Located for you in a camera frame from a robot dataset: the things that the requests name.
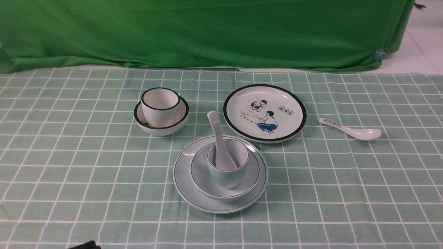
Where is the pale green cup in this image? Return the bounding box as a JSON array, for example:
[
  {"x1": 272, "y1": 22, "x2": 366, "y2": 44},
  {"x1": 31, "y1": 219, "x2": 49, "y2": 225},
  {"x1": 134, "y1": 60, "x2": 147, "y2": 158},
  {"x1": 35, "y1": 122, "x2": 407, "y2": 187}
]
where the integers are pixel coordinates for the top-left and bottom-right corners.
[{"x1": 206, "y1": 138, "x2": 251, "y2": 189}]

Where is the plain white spoon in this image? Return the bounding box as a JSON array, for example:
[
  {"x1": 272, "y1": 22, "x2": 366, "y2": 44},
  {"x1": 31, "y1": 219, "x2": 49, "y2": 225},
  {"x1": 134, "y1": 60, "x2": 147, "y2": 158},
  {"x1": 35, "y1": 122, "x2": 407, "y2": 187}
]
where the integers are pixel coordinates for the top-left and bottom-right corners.
[{"x1": 207, "y1": 111, "x2": 237, "y2": 171}]

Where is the pale green bowl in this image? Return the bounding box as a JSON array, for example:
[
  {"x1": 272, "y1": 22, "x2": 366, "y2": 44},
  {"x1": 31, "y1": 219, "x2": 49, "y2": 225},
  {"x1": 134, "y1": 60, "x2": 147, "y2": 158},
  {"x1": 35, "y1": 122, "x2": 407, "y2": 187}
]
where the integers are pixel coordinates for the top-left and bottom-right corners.
[{"x1": 190, "y1": 143, "x2": 265, "y2": 201}]

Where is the illustrated plate black rim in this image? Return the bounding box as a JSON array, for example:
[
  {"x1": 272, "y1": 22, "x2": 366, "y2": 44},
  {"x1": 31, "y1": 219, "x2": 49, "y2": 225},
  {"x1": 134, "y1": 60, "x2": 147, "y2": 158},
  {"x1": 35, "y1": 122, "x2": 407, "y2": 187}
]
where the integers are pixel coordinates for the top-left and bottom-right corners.
[{"x1": 223, "y1": 84, "x2": 307, "y2": 144}]

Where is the pale green plate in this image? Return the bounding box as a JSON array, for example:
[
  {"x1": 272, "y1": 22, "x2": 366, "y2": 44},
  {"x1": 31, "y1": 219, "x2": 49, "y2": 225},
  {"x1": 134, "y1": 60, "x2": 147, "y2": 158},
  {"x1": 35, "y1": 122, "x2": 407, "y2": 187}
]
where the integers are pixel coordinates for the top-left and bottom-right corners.
[{"x1": 173, "y1": 136, "x2": 269, "y2": 214}]

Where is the white cup black rim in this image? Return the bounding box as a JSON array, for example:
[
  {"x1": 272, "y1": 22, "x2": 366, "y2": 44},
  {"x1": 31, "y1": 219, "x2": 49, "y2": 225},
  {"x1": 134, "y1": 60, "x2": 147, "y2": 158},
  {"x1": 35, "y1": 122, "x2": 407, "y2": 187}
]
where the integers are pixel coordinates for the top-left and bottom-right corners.
[{"x1": 141, "y1": 87, "x2": 180, "y2": 128}]

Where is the white bowl black rim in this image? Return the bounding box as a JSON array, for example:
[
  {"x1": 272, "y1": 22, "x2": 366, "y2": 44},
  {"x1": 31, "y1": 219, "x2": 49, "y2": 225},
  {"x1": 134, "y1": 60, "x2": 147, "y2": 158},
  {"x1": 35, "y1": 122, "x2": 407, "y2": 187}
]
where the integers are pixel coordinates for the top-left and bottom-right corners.
[{"x1": 133, "y1": 96, "x2": 189, "y2": 137}]

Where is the green backdrop cloth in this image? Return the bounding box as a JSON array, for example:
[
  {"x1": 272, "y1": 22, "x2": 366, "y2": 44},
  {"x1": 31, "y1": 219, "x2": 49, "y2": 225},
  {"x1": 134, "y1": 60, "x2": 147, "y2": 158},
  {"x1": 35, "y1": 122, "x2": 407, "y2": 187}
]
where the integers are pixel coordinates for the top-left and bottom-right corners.
[{"x1": 1, "y1": 0, "x2": 414, "y2": 74}]

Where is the white spoon with print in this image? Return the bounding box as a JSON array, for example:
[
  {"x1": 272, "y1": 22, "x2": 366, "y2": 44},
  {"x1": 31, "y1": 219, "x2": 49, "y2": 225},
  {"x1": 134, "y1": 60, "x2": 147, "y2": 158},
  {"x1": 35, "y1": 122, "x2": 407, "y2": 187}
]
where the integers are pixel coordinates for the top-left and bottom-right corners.
[{"x1": 318, "y1": 118, "x2": 382, "y2": 141}]

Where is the blue clip on backdrop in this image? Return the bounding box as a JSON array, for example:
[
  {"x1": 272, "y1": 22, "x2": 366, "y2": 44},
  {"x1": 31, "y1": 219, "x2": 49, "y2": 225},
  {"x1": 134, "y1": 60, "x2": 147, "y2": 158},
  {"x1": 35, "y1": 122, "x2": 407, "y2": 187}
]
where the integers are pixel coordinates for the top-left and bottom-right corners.
[{"x1": 373, "y1": 49, "x2": 385, "y2": 62}]

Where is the dark object at corner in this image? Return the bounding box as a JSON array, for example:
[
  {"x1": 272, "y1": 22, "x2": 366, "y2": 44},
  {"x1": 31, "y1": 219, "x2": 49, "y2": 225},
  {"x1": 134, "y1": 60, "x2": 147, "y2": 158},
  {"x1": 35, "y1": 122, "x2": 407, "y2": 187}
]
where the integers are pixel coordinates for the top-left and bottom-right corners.
[{"x1": 69, "y1": 240, "x2": 101, "y2": 249}]

